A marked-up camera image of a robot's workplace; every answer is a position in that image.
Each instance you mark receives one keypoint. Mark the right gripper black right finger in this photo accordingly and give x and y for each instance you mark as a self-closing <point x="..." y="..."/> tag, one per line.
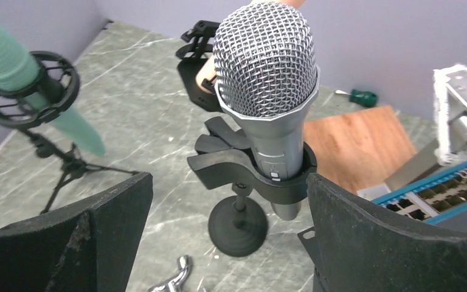
<point x="361" y="246"/>

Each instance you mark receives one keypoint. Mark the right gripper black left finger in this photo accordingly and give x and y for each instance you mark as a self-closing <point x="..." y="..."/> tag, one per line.
<point x="89" y="245"/>

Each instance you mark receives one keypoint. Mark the black clip microphone stand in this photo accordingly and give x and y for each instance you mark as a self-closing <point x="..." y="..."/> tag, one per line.
<point x="237" y="224"/>

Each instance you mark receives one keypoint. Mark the black shock-mount tripod stand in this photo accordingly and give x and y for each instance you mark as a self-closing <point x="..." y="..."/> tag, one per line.
<point x="47" y="99"/>

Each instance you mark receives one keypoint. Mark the mint green microphone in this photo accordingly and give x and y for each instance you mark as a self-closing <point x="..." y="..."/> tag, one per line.
<point x="18" y="68"/>

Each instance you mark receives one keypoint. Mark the silver mesh-head microphone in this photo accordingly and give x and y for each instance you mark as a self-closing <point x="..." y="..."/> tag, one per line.
<point x="267" y="78"/>

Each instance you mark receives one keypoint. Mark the beige pink microphone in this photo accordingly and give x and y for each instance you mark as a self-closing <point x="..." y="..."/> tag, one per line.
<point x="206" y="72"/>

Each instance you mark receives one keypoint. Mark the chrome faucet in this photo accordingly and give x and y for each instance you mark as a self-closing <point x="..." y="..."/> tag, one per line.
<point x="176" y="282"/>

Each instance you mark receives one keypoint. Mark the wooden board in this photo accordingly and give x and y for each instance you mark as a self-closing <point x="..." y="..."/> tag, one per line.
<point x="360" y="149"/>

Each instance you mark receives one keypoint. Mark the blue network switch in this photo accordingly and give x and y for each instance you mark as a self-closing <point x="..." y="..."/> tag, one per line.
<point x="439" y="199"/>

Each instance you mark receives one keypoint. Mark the green handled screwdriver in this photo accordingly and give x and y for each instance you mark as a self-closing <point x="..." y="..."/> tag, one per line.
<point x="366" y="99"/>

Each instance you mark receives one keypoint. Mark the white metal bracket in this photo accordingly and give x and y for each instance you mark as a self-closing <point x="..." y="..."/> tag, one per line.
<point x="450" y="114"/>

